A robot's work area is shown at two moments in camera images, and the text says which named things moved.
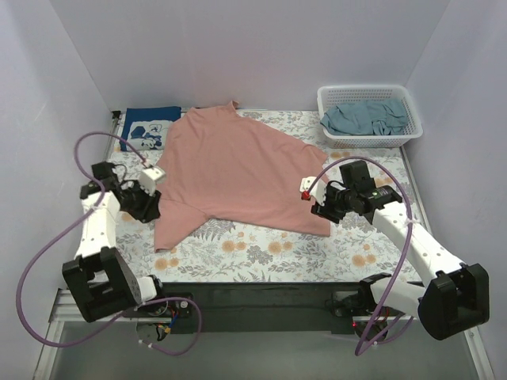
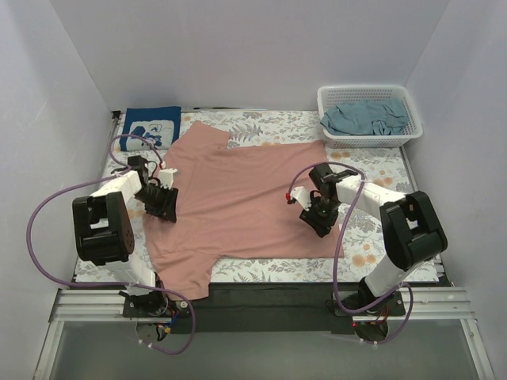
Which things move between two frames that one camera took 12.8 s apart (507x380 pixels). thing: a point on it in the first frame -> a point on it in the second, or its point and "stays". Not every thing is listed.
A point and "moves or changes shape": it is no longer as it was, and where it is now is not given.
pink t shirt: x=221 y=163 moves or changes shape
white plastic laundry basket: x=364 y=116 stays
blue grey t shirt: x=375 y=117 stays
